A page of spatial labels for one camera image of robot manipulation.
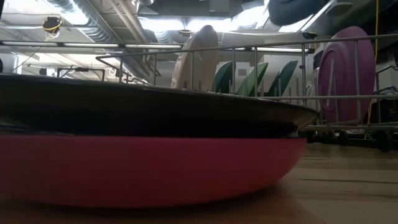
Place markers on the dark green plate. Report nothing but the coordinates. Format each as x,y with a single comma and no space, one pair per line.
224,77
284,77

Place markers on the purple plate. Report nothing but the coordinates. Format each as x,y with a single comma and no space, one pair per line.
345,74

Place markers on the long ceiling light strip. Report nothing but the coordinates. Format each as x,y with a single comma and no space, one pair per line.
90,45

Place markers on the black plate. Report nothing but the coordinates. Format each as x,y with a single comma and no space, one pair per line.
140,105

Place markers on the black round ceiling device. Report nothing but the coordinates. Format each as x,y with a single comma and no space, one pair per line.
51,25

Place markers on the blue plate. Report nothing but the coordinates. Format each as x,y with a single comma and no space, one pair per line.
292,11

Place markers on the magenta plate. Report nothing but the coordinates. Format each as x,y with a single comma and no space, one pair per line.
140,171

